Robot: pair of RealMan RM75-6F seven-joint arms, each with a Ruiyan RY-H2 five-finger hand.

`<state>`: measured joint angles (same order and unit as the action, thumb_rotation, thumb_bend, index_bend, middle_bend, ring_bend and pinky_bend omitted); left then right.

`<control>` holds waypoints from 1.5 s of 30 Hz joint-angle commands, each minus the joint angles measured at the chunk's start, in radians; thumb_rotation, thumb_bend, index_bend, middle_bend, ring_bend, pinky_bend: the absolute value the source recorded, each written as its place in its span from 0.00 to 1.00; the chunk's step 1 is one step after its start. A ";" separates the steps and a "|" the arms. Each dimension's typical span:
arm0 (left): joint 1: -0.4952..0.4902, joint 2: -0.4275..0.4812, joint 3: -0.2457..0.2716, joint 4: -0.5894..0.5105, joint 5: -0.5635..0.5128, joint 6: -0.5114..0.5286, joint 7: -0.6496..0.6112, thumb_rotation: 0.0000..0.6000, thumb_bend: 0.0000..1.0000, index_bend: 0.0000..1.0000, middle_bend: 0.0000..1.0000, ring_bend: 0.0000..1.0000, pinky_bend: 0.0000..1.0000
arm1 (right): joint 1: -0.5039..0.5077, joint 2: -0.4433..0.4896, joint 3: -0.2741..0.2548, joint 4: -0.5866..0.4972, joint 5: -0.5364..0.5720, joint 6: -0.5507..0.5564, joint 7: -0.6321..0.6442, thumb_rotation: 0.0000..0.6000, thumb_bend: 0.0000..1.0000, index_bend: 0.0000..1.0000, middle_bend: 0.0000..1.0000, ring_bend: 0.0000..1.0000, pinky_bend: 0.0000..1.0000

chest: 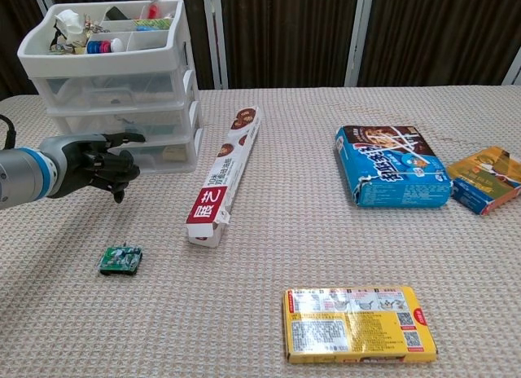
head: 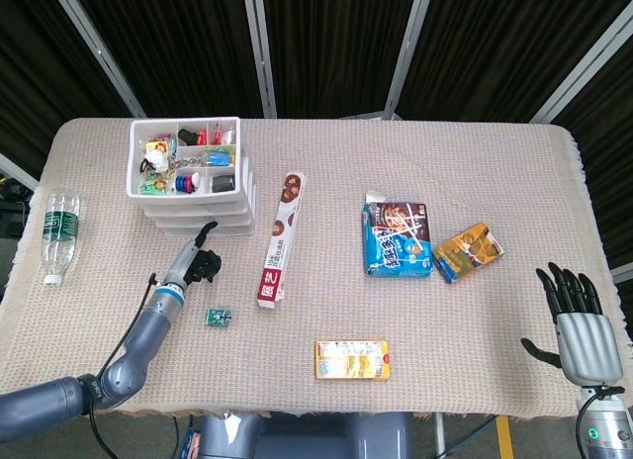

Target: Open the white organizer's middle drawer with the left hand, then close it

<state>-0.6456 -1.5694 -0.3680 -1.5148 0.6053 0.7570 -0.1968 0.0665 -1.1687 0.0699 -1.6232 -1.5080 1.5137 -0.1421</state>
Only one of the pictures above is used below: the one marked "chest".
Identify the white plastic drawer unit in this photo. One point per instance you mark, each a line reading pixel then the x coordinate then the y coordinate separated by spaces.
pixel 102 62

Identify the beige woven tablecloth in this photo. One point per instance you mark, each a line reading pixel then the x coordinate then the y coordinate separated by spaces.
pixel 285 251

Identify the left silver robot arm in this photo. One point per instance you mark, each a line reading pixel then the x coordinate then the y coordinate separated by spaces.
pixel 16 178

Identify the blue cookie box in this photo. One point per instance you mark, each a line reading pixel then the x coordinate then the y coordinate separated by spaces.
pixel 390 170

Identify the long white baking paper box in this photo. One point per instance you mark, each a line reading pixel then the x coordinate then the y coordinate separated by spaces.
pixel 228 170

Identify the small black item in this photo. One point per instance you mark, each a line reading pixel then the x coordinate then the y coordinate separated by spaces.
pixel 116 13

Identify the clear plastic drawer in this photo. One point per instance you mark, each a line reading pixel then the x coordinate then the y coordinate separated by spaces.
pixel 163 121
pixel 102 89
pixel 171 160

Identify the small green circuit board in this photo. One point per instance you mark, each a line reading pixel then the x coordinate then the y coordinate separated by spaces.
pixel 120 260

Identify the green yellow packet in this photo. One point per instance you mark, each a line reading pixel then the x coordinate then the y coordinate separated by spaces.
pixel 152 24

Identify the flat yellow food box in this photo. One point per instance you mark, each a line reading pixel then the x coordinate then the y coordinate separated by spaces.
pixel 358 325

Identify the small orange blue box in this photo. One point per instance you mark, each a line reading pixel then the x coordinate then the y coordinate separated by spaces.
pixel 484 178

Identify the white round magnet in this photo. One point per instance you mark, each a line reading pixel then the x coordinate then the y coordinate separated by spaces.
pixel 116 45

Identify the row of coloured magnets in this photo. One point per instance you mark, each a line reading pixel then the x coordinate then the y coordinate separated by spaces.
pixel 99 47

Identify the left black grey robot hand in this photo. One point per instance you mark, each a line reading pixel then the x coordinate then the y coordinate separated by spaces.
pixel 77 162

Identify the red plastic item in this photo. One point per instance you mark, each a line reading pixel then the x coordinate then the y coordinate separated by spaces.
pixel 152 12

